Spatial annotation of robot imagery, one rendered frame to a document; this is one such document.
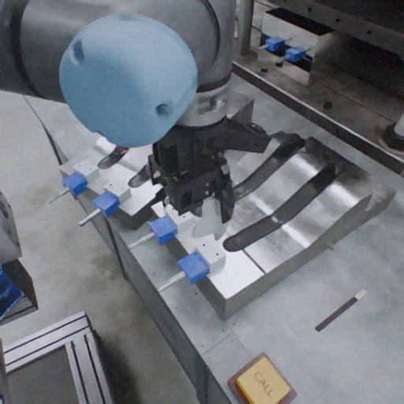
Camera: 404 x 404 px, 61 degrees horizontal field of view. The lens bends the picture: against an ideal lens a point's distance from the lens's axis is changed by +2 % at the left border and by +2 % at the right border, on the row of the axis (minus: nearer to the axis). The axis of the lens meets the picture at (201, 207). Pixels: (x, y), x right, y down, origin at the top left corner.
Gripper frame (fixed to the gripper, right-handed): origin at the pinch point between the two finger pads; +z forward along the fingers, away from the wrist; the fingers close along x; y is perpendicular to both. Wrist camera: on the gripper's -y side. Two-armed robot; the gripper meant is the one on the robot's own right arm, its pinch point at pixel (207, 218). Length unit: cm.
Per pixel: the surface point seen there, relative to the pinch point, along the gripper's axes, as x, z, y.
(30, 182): -152, 101, 20
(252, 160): -15.3, 10.1, -24.0
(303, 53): -50, 12, -78
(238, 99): -37, 10, -38
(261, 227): -0.5, 12.9, -14.1
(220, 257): 2.4, 9.2, -1.2
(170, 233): -8.6, 11.0, 2.5
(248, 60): -75, 22, -75
